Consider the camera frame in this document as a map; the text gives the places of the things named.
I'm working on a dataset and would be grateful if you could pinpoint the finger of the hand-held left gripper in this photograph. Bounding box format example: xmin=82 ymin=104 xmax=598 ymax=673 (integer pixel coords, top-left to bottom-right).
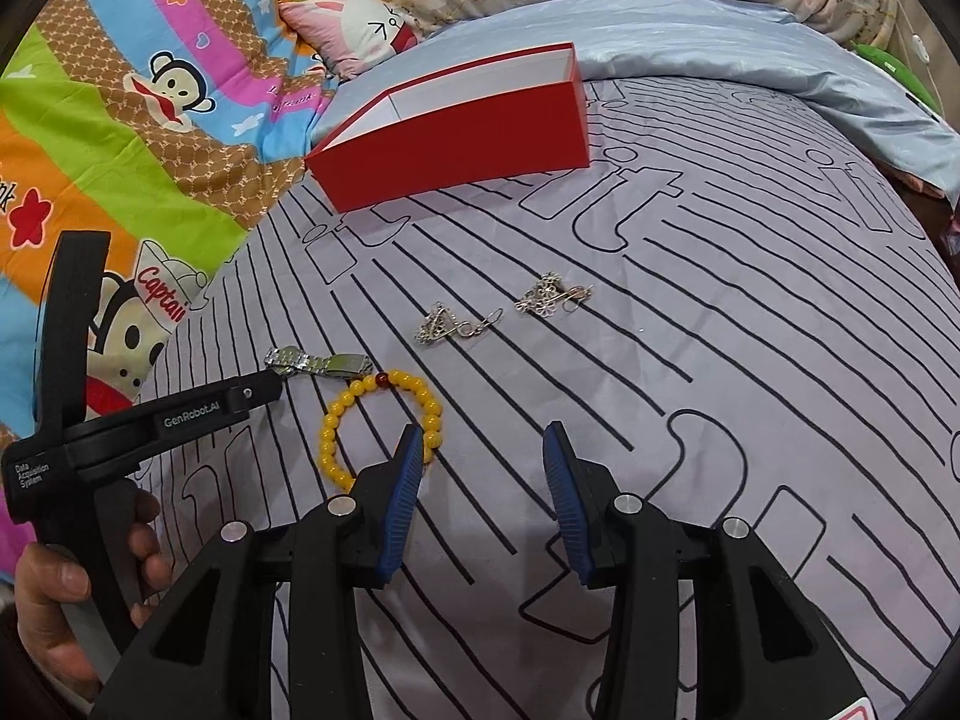
xmin=229 ymin=376 xmax=284 ymax=419

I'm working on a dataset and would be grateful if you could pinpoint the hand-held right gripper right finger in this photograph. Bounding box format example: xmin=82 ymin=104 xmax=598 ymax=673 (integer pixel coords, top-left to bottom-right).
xmin=542 ymin=421 xmax=863 ymax=720

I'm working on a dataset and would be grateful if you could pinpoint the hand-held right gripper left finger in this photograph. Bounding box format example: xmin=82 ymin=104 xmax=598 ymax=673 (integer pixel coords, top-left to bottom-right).
xmin=90 ymin=424 xmax=425 ymax=720

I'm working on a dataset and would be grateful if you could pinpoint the silver metal watch band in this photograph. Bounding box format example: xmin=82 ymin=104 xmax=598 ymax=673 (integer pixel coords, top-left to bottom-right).
xmin=264 ymin=345 xmax=376 ymax=383

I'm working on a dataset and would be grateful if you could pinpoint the yellow beaded bracelet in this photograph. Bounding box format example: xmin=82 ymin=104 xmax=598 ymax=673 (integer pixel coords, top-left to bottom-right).
xmin=319 ymin=370 xmax=443 ymax=496

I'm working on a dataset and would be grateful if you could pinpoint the red cardboard box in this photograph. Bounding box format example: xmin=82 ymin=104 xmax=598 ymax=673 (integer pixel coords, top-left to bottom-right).
xmin=304 ymin=41 xmax=592 ymax=215

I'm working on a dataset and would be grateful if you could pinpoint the person's left hand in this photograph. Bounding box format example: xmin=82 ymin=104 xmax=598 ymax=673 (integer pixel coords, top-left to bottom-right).
xmin=15 ymin=487 xmax=175 ymax=700

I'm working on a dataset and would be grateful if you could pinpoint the silver triangle earring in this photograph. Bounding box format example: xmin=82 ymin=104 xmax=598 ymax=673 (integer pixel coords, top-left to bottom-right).
xmin=415 ymin=302 xmax=505 ymax=348

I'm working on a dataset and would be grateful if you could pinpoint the silver flower earring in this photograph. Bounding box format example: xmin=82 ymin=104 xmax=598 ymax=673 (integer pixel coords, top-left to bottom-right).
xmin=514 ymin=272 xmax=596 ymax=318

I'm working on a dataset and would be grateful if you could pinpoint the colourful monkey printed blanket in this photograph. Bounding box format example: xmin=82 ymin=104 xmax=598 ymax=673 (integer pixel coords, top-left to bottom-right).
xmin=0 ymin=0 xmax=338 ymax=586

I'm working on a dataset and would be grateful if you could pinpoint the pink cartoon pillow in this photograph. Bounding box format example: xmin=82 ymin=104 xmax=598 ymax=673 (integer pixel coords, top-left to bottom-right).
xmin=279 ymin=0 xmax=421 ymax=82

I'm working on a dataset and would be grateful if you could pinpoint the light blue satin blanket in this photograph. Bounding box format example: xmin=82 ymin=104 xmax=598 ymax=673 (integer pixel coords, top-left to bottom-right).
xmin=330 ymin=0 xmax=960 ymax=211

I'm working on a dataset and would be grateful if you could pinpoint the green plastic object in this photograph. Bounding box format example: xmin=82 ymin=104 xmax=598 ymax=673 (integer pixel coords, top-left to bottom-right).
xmin=851 ymin=41 xmax=938 ymax=113

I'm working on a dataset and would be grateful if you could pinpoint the white cable with switch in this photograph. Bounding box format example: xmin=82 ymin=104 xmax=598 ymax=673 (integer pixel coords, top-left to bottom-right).
xmin=896 ymin=0 xmax=935 ymax=68

